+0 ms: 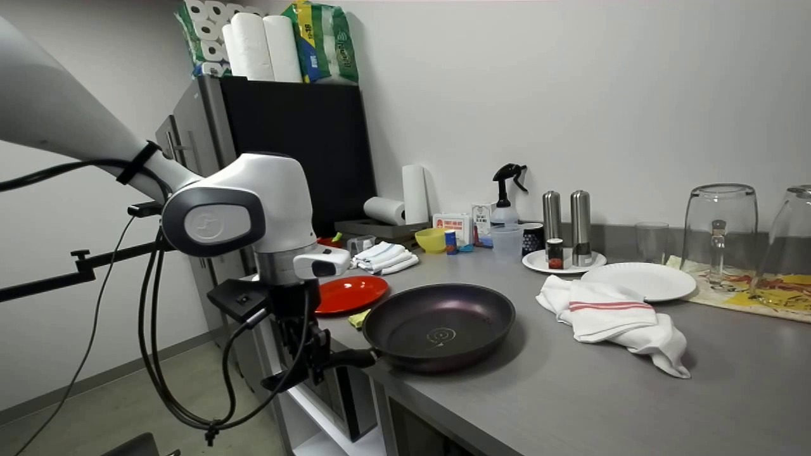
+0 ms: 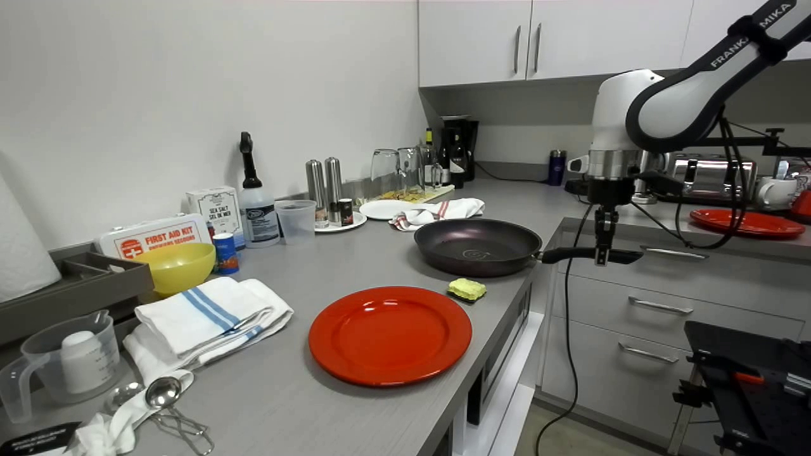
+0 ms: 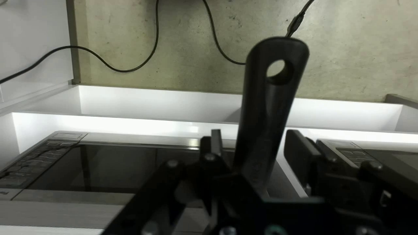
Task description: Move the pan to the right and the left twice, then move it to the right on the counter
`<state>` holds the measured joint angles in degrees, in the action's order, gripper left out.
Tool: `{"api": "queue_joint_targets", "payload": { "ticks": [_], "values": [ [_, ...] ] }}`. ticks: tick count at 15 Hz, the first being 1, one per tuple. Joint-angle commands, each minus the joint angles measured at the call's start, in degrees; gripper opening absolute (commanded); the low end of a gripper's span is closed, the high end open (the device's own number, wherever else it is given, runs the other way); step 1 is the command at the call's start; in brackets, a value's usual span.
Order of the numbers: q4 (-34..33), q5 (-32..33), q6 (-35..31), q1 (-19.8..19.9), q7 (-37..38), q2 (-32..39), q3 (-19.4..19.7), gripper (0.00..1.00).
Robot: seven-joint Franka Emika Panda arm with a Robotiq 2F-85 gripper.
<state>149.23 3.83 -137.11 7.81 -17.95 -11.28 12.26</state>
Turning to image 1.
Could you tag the small white box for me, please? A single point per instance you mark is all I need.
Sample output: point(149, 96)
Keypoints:
point(481, 220)

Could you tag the small dark spice jar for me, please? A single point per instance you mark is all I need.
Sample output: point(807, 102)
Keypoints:
point(555, 254)

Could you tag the steel shaker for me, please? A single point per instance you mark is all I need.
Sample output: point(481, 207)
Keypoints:
point(580, 216)
point(549, 210)

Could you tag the upturned clear glass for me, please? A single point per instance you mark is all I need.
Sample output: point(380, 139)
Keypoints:
point(718, 210)
point(793, 229)

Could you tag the patterned paper towel pack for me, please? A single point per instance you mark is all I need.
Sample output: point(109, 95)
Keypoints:
point(204, 33)

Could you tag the dark glossy undercounter appliance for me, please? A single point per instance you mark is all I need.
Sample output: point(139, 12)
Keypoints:
point(356, 405)

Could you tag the clear spray bottle black nozzle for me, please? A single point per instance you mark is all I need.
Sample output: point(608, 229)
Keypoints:
point(505, 220)

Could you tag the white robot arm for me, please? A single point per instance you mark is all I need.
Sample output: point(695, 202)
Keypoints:
point(50, 109)

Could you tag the green package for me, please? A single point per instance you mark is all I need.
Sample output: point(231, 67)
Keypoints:
point(330, 40)

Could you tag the colourful placemat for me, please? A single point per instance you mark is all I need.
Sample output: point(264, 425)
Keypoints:
point(760, 295)

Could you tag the yellow sponge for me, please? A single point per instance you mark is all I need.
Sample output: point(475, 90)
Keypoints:
point(357, 319)

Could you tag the tall black cabinet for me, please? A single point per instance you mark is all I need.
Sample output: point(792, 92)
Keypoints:
point(287, 128)

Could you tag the white towel blue stripes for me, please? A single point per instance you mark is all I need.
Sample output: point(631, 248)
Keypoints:
point(383, 256)

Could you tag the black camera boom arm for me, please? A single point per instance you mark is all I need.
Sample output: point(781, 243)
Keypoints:
point(83, 263)

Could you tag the white dinner plate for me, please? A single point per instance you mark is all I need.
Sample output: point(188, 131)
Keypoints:
point(641, 278)

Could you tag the red black clamp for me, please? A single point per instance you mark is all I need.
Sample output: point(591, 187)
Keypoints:
point(330, 243)

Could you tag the red plate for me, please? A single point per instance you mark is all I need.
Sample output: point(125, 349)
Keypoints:
point(349, 295)

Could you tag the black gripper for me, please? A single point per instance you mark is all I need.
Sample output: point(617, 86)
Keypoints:
point(295, 308)

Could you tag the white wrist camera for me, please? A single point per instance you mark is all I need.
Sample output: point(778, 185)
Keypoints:
point(319, 263)

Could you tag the clear measuring cup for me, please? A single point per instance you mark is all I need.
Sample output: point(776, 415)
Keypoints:
point(359, 243)

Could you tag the white paper towel roll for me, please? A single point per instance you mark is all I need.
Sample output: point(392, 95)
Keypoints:
point(383, 210)
point(415, 192)
point(243, 45)
point(282, 45)

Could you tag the white towel red stripe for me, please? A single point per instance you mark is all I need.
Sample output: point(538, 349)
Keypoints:
point(617, 325)

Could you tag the small white plate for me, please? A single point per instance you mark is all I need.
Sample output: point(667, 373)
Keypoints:
point(533, 261)

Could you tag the small blue can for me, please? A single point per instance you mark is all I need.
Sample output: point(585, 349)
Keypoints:
point(452, 243)

